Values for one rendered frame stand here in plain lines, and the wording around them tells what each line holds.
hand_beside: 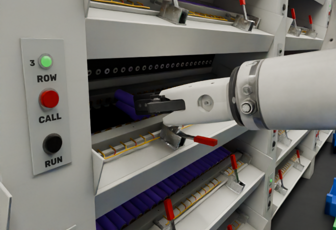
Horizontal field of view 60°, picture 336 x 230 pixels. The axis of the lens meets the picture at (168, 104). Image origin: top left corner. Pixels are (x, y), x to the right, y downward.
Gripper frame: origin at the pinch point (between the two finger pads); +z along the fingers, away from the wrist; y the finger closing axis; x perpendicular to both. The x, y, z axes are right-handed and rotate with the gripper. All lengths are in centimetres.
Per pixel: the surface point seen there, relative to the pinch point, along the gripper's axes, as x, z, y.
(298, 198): -57, 4, 92
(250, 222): -44, 6, 45
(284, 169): -44, 9, 92
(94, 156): -3.7, -3.9, -15.0
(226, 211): -27.6, 0.3, 20.3
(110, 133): -3.0, 1.6, -7.6
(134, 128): -3.3, 1.2, -3.1
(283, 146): -27, 1, 70
